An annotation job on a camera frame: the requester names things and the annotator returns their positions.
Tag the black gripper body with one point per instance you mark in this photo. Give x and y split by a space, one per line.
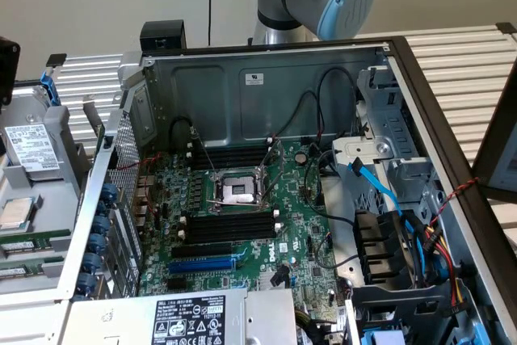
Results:
8 66

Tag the blue disk caddy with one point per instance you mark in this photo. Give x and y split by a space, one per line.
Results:
50 88

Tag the black table end cap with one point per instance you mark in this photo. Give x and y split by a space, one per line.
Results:
507 28
56 60

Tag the grey hard drive caddy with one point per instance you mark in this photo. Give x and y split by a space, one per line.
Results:
34 147

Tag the silver CPU chip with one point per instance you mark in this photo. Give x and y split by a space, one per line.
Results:
16 215

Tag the black box with port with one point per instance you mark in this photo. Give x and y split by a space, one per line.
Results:
161 32

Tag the blue card retention clips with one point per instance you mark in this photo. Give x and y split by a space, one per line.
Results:
101 225

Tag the silver rear port block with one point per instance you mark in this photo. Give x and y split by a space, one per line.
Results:
143 199

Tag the thin metal locking lever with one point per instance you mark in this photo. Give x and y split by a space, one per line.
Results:
274 188
204 150

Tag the open grey PC case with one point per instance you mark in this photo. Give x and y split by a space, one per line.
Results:
226 110

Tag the CPU socket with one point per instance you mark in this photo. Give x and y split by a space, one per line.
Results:
236 191

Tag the long black expansion slot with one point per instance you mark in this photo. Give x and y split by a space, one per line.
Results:
202 251

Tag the short black expansion slot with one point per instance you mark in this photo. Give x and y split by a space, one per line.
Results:
177 284

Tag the silver power supply unit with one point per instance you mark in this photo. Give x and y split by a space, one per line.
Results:
121 321

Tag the blue expansion slot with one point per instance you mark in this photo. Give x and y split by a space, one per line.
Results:
202 267

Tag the round coin battery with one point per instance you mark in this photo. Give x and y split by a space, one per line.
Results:
300 156

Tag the green Dell motherboard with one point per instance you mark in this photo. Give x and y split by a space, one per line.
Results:
291 207

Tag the silver chipset heatsink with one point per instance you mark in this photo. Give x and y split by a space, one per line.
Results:
268 282

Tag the black board connector plug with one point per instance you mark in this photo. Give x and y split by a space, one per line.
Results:
278 276

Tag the silver metal disk bay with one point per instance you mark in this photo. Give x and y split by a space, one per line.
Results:
383 119

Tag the dark grey disk bay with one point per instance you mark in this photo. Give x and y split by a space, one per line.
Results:
404 304

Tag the dark framed side panel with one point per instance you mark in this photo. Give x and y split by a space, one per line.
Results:
497 151

